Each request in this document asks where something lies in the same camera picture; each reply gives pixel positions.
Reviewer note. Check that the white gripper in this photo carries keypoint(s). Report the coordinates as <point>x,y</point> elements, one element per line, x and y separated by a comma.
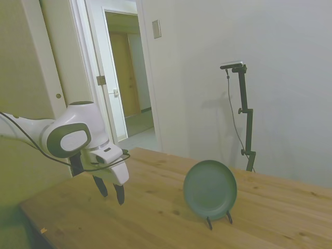
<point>119,174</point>

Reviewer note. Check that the green round plate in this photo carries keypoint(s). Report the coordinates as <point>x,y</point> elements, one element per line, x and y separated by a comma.
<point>210,190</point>

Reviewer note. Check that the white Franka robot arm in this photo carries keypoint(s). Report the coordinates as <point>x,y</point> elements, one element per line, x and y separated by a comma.
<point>75,122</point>

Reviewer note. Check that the metal door strike plate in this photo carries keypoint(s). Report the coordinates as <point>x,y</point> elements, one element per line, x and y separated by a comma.
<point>101,80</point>

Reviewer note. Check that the black upright box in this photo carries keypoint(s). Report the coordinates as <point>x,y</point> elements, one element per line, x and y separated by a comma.
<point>75,166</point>

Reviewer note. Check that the small orange scrap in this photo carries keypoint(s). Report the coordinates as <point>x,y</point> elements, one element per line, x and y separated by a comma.
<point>43,229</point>

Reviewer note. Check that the white door latch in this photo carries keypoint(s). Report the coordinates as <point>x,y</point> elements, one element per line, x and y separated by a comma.
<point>115,92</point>

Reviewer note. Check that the white open door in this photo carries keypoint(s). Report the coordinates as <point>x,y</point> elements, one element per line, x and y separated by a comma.
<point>103,77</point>

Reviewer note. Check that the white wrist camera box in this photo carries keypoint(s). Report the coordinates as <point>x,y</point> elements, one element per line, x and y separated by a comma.
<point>107,155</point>

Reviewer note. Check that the black camera stand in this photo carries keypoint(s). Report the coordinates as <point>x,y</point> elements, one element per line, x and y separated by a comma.
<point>248,124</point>

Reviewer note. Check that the beige wall switch plate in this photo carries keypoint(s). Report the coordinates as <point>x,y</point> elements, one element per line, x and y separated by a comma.
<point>156,29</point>

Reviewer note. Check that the grey exterior camera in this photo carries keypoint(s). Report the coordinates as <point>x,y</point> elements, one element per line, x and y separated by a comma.
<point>232,64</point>

